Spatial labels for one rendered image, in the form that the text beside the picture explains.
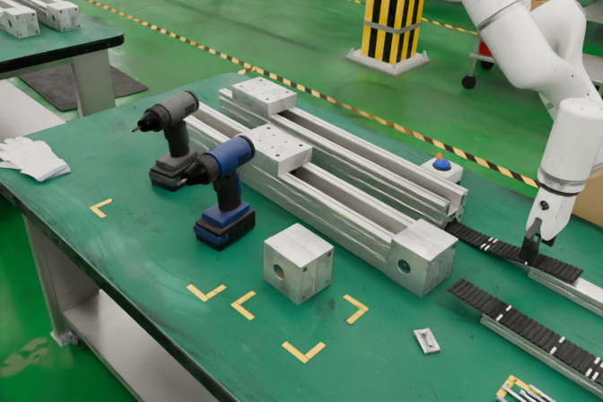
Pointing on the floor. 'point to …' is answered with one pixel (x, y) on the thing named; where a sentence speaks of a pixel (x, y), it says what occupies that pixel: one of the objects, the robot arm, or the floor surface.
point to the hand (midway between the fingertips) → (537, 247)
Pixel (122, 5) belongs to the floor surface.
